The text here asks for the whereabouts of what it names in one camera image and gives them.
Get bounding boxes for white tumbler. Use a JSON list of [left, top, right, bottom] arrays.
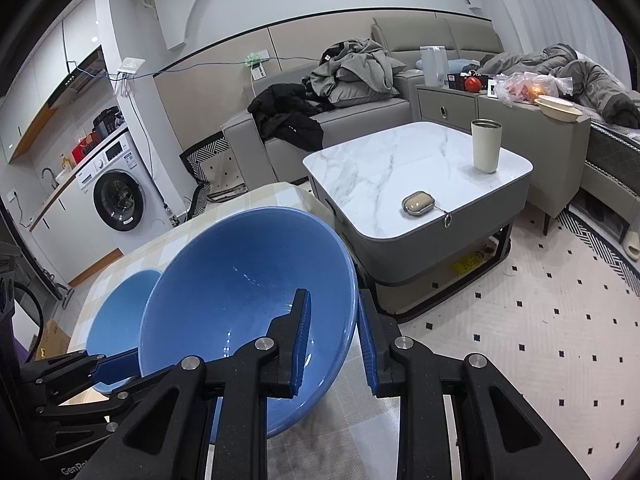
[[471, 119, 503, 175]]

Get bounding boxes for grey side cabinet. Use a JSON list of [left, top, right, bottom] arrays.
[[416, 85, 592, 222]]

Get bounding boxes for cardboard box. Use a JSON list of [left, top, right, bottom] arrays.
[[36, 319, 71, 361]]

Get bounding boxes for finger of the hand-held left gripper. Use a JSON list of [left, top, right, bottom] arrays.
[[35, 367, 176, 442], [20, 347, 142, 402]]

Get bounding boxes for grey sofa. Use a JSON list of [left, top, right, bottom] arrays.
[[222, 16, 640, 242]]

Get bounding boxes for range hood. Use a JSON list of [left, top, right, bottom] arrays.
[[47, 50, 109, 109]]

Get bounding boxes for black jacket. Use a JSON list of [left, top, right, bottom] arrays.
[[247, 83, 325, 152]]

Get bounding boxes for white dotted rug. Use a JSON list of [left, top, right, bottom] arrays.
[[182, 137, 640, 480]]

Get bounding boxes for white upper kitchen cabinets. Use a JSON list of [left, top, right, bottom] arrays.
[[0, 0, 104, 164]]

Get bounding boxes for white washing machine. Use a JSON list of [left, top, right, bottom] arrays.
[[77, 130, 171, 234]]

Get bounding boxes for beige earbud case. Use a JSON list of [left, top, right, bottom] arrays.
[[401, 191, 454, 229]]

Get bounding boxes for grey cloth heap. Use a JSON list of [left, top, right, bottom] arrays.
[[480, 42, 640, 129]]

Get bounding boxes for white humidifier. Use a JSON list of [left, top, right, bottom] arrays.
[[419, 46, 449, 87]]

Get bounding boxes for beige takeaway container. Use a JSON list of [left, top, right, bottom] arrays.
[[534, 95, 584, 122]]

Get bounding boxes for black pressure cooker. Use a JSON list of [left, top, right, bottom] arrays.
[[94, 107, 124, 136]]

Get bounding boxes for clear plastic bag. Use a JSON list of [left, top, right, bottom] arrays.
[[495, 71, 571, 109]]

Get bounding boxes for wall outlet with green plug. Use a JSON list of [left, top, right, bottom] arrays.
[[244, 51, 269, 80]]

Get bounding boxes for marble coffee table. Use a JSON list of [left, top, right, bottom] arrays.
[[302, 121, 535, 324]]

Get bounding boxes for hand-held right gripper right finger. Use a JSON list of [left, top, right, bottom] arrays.
[[357, 287, 593, 480]]

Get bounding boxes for grey clothes pile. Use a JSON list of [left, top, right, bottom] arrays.
[[304, 37, 407, 109]]

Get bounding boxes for white lower kitchen cabinet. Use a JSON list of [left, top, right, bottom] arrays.
[[27, 175, 124, 287]]

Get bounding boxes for red box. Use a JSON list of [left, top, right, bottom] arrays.
[[71, 132, 99, 164]]

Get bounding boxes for blue bowl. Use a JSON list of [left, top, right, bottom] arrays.
[[138, 207, 360, 440], [86, 269, 164, 395]]

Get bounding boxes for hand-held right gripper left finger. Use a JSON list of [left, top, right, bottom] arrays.
[[102, 288, 313, 480]]

